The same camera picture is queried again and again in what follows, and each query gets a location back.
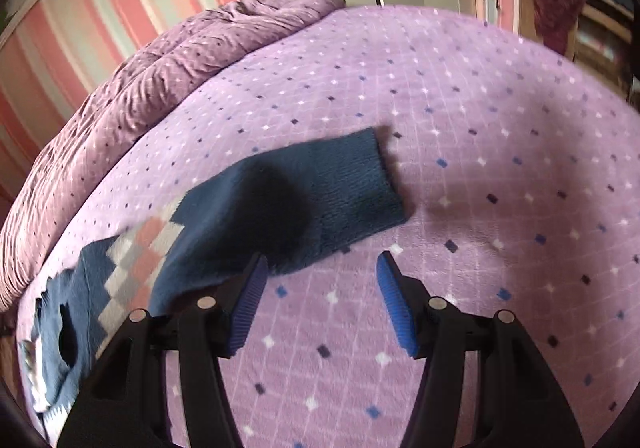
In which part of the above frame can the navy argyle knit sweater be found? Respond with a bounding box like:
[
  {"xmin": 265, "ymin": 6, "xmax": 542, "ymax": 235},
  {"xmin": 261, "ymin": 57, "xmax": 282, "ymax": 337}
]
[{"xmin": 30, "ymin": 128, "xmax": 406, "ymax": 441}]

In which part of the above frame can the purple dotted bed blanket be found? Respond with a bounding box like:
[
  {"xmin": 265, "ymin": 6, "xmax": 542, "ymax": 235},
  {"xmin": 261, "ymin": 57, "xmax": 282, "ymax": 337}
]
[{"xmin": 20, "ymin": 7, "xmax": 639, "ymax": 447}]

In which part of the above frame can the crumpled purple duvet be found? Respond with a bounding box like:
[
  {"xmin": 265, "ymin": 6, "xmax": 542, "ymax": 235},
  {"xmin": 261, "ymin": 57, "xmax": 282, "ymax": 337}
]
[{"xmin": 1, "ymin": 0, "xmax": 346, "ymax": 310}]

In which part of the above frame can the wooden shelf unit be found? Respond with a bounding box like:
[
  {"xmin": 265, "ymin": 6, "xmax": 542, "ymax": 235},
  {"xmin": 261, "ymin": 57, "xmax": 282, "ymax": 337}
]
[{"xmin": 573, "ymin": 0, "xmax": 639, "ymax": 108}]

